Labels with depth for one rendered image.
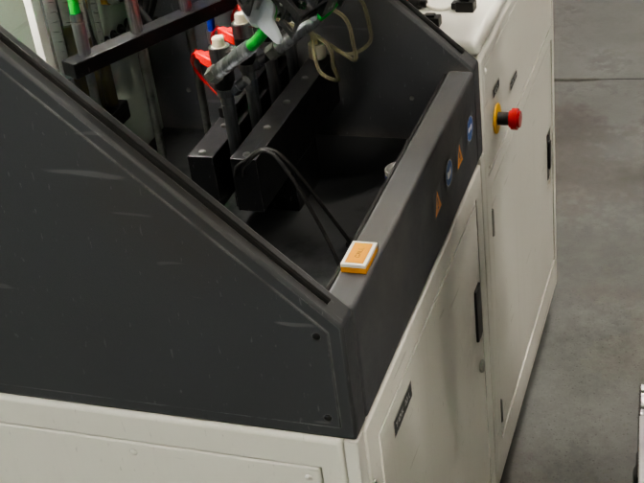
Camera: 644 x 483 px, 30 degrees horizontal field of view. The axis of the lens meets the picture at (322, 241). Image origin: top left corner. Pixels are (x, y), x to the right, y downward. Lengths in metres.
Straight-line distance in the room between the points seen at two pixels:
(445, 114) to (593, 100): 2.23
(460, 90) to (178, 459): 0.67
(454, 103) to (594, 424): 1.06
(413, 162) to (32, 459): 0.63
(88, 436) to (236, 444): 0.21
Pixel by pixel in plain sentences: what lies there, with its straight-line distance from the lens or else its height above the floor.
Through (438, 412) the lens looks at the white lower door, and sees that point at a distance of 1.76.
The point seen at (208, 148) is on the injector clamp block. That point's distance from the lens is 1.62.
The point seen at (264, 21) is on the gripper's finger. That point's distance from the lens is 1.32.
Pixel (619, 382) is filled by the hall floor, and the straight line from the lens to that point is 2.71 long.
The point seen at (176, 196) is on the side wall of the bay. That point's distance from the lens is 1.26.
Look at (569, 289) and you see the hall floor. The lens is 2.99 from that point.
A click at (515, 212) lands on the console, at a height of 0.54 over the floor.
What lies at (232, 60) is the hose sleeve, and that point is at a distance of 1.43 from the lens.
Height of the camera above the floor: 1.70
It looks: 32 degrees down
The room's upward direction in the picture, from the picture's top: 8 degrees counter-clockwise
